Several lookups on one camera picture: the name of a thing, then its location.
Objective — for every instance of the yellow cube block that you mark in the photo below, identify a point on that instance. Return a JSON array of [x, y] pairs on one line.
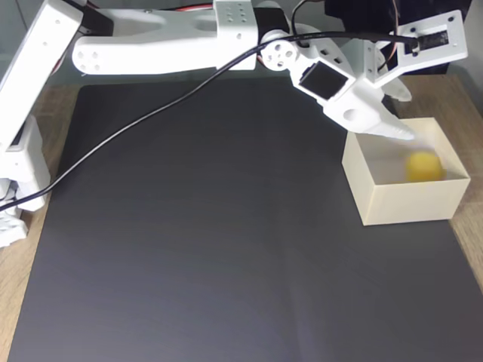
[[424, 167]]

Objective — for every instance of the white open box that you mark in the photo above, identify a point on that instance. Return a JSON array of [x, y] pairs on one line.
[[407, 203]]

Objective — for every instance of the pale green plain door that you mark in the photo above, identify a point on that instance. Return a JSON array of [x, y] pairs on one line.
[[313, 17]]

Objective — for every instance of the black table mat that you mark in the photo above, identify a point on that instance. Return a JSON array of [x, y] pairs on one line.
[[188, 283]]

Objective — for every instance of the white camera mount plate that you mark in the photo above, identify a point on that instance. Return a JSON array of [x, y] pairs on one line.
[[434, 56]]

